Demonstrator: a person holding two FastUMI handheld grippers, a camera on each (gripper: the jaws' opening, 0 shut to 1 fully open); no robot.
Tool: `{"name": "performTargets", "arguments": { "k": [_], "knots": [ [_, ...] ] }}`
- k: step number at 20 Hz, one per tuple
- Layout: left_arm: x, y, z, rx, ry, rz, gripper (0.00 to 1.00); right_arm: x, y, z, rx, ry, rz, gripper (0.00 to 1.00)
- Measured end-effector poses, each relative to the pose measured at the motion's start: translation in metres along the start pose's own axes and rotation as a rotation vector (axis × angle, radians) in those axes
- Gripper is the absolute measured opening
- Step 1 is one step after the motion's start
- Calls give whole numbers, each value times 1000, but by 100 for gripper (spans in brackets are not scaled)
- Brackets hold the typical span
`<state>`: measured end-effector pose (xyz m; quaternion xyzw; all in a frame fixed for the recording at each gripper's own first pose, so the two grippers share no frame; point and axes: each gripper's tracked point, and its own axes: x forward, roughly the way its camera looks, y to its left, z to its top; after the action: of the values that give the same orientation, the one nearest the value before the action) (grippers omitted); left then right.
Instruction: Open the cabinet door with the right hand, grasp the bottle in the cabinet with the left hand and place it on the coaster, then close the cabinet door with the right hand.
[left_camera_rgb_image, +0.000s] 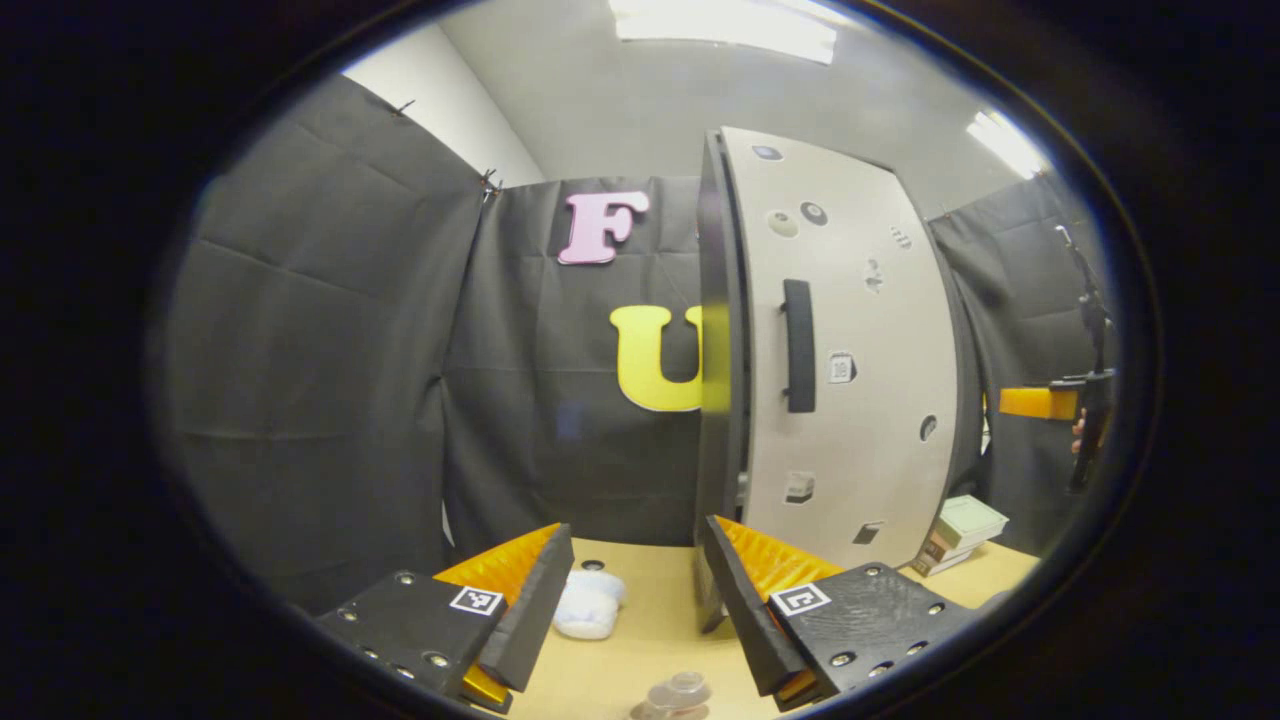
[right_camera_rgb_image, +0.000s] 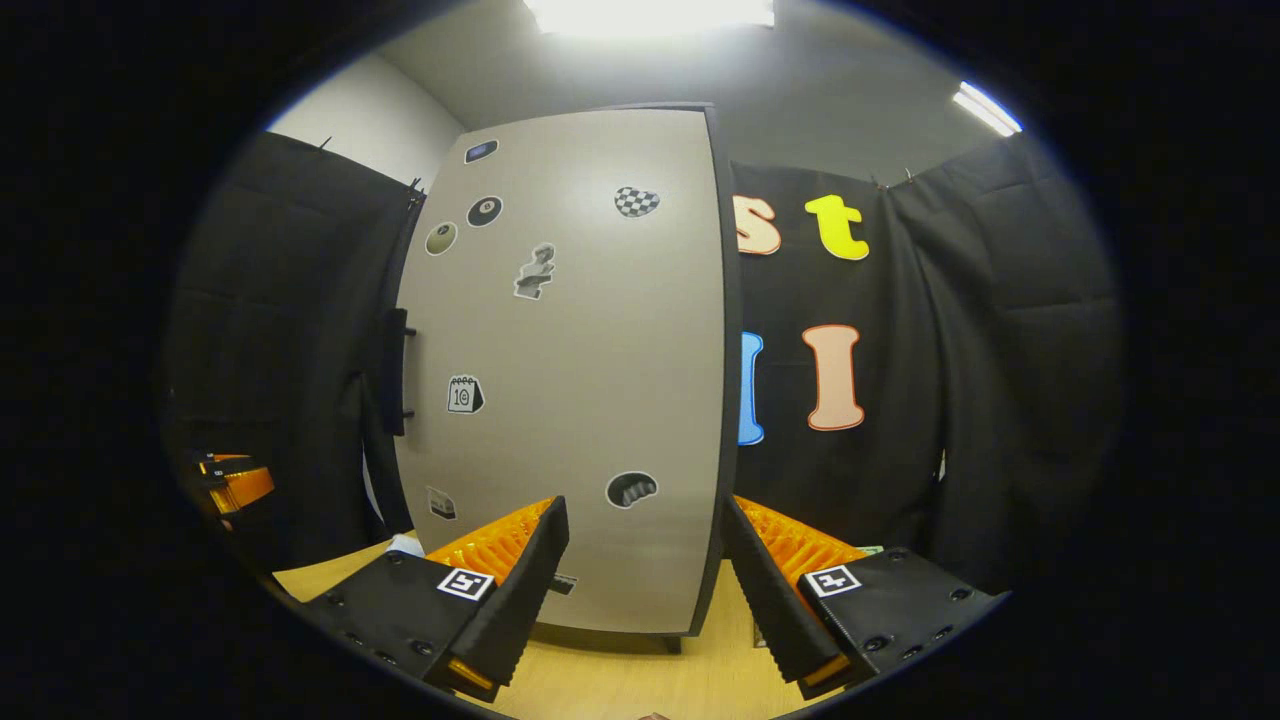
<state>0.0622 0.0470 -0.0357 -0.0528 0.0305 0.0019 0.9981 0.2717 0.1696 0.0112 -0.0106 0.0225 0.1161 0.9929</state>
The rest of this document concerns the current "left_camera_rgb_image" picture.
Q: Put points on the green book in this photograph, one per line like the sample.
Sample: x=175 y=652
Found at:
x=972 y=520

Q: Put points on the long ceiling light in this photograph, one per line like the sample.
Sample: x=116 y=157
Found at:
x=725 y=28

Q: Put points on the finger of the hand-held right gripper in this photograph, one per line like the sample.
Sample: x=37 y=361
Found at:
x=1035 y=403

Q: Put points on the white crumpled paper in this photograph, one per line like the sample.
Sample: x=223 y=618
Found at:
x=588 y=610

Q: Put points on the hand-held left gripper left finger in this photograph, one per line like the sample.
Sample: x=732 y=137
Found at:
x=535 y=610

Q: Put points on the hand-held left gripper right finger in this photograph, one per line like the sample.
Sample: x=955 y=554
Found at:
x=745 y=620

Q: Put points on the brown book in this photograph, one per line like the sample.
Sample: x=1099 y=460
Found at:
x=940 y=548

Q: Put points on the small ceiling light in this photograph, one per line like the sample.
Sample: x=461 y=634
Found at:
x=1005 y=145

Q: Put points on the grey cabinet door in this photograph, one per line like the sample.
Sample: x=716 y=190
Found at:
x=880 y=400

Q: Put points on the dark grey cabinet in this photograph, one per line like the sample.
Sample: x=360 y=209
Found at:
x=712 y=480

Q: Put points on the grey-brown book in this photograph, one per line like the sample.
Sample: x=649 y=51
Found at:
x=935 y=567

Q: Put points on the clear bottle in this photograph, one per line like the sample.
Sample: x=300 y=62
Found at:
x=680 y=692

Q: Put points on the black backdrop cloth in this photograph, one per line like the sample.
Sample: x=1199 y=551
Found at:
x=320 y=400

